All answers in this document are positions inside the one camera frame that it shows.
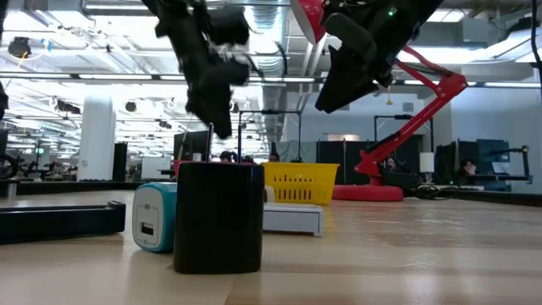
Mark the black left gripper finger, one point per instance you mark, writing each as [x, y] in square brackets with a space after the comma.
[228, 73]
[211, 110]

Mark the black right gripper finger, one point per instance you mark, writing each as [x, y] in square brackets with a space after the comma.
[343, 84]

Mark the white black power adapter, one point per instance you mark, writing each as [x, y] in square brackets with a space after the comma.
[269, 194]

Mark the all-black power adapter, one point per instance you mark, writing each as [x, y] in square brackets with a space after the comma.
[218, 216]

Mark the blue white power adapter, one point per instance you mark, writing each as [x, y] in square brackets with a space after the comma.
[152, 216]

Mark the white digital thermometer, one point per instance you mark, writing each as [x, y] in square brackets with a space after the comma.
[292, 218]

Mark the black digital thermometer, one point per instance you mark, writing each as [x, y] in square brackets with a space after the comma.
[59, 222]

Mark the black background robot arm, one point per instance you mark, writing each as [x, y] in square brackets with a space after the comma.
[525, 163]

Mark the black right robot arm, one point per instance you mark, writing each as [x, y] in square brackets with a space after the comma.
[427, 8]

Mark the black computer monitor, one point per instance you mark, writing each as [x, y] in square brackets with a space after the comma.
[192, 146]

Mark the person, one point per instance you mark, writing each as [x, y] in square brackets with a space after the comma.
[389, 163]
[274, 157]
[468, 167]
[226, 156]

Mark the black tall cabinet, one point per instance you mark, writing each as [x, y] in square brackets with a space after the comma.
[120, 161]

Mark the yellow plastic basket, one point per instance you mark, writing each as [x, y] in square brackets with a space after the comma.
[300, 182]

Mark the red desk lamp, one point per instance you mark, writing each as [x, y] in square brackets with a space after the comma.
[368, 194]

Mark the white table lamp shade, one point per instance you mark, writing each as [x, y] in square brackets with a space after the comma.
[426, 163]

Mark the white building column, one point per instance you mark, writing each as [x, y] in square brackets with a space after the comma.
[96, 140]

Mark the black rig frame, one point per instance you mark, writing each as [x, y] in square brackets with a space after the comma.
[271, 112]
[402, 117]

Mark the black aluminium table frame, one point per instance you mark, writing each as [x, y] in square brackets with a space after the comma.
[63, 187]

